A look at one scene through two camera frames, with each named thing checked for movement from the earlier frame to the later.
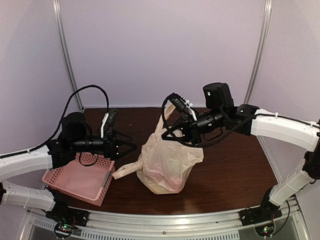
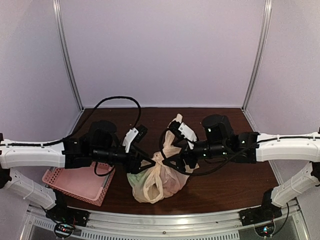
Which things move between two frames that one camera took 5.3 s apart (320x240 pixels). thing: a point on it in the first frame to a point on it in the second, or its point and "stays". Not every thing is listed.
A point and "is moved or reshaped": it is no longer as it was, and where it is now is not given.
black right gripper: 188,124 to 178,159
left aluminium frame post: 57,10 stays
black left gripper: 113,148 to 134,168
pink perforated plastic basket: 87,178 stays
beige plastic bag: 166,163 is moved or reshaped
